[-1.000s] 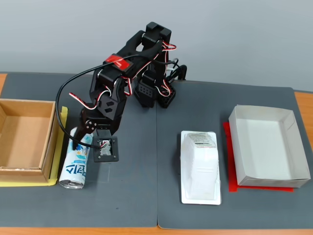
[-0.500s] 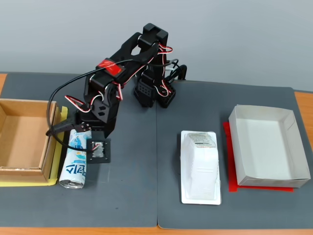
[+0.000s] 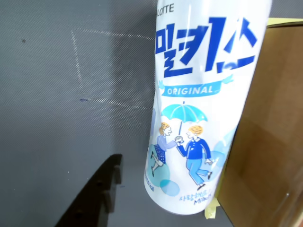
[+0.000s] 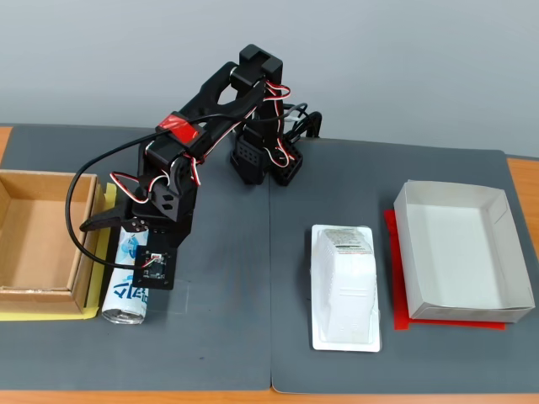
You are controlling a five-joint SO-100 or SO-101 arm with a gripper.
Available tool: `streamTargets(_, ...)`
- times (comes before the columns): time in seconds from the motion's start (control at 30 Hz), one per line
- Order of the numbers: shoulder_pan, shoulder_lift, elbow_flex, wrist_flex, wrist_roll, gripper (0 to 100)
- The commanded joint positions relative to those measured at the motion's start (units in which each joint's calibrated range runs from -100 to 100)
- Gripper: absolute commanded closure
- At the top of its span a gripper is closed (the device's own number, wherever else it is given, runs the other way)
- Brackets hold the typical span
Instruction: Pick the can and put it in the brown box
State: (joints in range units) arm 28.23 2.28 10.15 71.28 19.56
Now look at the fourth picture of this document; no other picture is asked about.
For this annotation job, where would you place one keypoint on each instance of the yellow paper sheet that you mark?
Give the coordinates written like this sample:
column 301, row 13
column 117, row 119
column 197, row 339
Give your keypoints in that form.
column 94, row 313

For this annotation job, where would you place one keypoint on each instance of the white can with blue print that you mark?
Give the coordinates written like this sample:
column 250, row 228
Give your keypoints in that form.
column 124, row 296

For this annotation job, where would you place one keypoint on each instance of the white paper box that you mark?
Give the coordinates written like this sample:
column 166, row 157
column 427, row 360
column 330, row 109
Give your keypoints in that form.
column 459, row 256

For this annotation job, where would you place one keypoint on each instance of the black table clamp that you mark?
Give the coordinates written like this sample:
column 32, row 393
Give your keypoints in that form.
column 317, row 124

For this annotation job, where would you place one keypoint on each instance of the red tape strip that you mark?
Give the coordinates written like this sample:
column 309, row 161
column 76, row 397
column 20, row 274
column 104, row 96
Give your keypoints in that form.
column 179, row 128

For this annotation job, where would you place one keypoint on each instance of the brown cardboard box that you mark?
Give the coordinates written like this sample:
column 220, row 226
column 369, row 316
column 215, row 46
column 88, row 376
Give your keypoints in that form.
column 38, row 235

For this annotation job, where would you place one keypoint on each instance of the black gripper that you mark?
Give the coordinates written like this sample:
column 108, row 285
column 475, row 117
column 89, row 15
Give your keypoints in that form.
column 137, row 225

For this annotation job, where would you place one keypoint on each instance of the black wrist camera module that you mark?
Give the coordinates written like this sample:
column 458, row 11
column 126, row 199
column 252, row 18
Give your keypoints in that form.
column 153, row 269

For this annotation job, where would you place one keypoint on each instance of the grey table mat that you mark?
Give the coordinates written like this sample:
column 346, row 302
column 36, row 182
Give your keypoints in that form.
column 345, row 189
column 219, row 252

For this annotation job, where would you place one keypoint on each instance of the white plastic blister package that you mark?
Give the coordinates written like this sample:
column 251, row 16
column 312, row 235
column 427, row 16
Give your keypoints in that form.
column 345, row 290

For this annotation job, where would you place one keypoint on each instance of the red paper sheet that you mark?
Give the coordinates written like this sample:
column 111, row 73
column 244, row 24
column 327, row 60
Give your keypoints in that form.
column 402, row 311

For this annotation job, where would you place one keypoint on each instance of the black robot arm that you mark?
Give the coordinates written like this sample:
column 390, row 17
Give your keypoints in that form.
column 210, row 92

